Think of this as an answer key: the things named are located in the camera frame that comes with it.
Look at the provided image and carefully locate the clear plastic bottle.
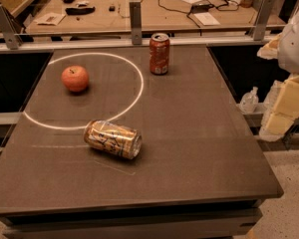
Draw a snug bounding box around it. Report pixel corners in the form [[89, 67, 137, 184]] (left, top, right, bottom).
[[239, 87, 259, 114]]

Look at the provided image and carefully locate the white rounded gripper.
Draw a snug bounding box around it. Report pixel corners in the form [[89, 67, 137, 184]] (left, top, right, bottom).
[[257, 10, 299, 136]]

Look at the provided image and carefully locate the left metal rail bracket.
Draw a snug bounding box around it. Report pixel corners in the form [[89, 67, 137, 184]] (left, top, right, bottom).
[[0, 4, 22, 50]]

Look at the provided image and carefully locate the wooden background desk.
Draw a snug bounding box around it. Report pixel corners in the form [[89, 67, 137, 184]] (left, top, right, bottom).
[[24, 0, 287, 38]]

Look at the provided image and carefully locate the white paper card left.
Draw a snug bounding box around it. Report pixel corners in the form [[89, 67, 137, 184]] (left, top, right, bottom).
[[35, 13, 65, 26]]

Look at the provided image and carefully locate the right metal rail bracket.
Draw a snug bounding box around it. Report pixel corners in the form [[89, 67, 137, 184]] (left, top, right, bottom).
[[251, 0, 275, 41]]

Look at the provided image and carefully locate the red soda can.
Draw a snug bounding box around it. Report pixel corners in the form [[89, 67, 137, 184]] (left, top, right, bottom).
[[149, 33, 170, 75]]

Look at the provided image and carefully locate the metal rail bracket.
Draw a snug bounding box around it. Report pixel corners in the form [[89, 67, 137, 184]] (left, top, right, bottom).
[[0, 4, 22, 50], [251, 0, 275, 41], [129, 1, 142, 45]]

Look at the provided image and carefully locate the white paper card right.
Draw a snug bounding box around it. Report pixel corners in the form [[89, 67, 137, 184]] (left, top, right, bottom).
[[194, 12, 219, 26]]

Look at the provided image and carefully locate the orange patterned soda can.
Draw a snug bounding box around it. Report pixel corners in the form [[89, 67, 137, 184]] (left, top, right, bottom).
[[84, 120, 142, 159]]

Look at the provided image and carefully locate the black cable on desk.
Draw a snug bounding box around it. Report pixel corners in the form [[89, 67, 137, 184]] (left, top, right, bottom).
[[156, 0, 240, 28]]

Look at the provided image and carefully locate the black power adapter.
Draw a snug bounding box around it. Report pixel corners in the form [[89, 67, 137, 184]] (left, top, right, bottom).
[[190, 2, 213, 14]]

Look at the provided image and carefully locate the small black object on desk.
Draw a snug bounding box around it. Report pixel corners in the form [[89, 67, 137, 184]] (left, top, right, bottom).
[[109, 5, 116, 12]]

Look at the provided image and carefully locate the middle metal rail bracket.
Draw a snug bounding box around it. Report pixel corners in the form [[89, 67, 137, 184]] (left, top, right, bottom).
[[129, 1, 142, 45]]

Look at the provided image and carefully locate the black device on desk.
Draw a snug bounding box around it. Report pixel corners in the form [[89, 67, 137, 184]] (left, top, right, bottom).
[[65, 7, 96, 16]]

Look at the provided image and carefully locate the white paper card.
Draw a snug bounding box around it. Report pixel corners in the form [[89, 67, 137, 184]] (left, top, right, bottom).
[[194, 12, 219, 26], [35, 13, 65, 26]]

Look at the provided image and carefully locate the red apple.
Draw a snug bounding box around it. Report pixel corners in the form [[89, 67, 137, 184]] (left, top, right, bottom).
[[61, 66, 89, 93]]

